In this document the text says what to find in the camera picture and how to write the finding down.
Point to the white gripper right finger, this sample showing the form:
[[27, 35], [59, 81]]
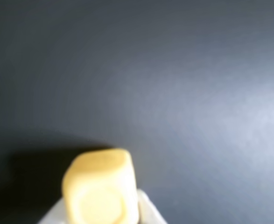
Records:
[[150, 210]]

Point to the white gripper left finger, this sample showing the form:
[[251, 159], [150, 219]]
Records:
[[55, 214]]

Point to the black table mat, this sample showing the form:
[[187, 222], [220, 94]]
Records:
[[150, 81]]

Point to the yellow cube block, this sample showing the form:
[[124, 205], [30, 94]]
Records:
[[99, 186]]

